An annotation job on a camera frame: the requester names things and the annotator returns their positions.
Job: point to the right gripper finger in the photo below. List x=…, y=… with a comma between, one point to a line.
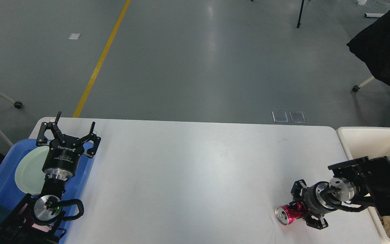
x=316, y=221
x=298, y=191

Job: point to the white plastic bin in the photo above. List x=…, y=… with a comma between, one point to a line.
x=372, y=142

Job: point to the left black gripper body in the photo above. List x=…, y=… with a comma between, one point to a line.
x=63, y=157

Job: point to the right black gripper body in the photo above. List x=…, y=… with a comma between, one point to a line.
x=313, y=202

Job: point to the white desk frame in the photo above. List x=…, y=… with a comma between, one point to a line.
x=367, y=3

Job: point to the black tripod leg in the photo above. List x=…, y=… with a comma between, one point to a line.
x=300, y=14

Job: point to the crushed red can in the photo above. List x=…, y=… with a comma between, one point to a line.
x=288, y=213

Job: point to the pink ribbed mug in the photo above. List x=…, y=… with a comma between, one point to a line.
x=46, y=224

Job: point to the black jacket on chair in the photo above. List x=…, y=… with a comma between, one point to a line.
x=372, y=46

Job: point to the green plate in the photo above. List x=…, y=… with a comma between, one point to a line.
x=29, y=176

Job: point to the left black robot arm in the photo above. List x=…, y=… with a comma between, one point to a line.
x=17, y=227

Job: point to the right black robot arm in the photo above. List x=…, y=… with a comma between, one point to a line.
x=356, y=185

